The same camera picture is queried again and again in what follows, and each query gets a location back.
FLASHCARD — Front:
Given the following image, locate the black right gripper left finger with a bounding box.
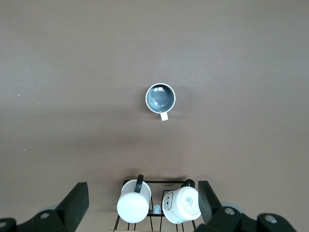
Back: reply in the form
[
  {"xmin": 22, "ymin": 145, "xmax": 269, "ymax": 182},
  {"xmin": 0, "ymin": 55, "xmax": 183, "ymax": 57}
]
[{"xmin": 0, "ymin": 182, "xmax": 89, "ymax": 232}]

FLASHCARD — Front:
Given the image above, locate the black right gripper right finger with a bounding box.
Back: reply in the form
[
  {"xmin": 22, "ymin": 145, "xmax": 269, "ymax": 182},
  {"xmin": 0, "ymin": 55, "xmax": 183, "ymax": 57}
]
[{"xmin": 197, "ymin": 180, "xmax": 297, "ymax": 232}]

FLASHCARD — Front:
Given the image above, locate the grey mug white outside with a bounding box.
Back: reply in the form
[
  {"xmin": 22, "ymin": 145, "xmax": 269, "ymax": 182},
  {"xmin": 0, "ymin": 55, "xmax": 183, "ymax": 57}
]
[{"xmin": 145, "ymin": 83, "xmax": 176, "ymax": 121}]

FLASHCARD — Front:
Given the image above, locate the white mug with smiley face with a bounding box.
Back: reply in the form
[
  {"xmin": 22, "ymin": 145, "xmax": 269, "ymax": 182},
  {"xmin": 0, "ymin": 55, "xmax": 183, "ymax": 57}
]
[{"xmin": 161, "ymin": 178, "xmax": 202, "ymax": 225}]

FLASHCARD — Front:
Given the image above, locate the black wire mug rack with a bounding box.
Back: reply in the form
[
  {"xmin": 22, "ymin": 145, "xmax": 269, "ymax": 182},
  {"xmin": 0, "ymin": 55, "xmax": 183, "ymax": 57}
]
[{"xmin": 113, "ymin": 180, "xmax": 197, "ymax": 232}]

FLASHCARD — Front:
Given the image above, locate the plain white mug black handle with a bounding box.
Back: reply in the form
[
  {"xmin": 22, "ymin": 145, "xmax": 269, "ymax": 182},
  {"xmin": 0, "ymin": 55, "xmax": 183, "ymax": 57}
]
[{"xmin": 116, "ymin": 174, "xmax": 152, "ymax": 224}]

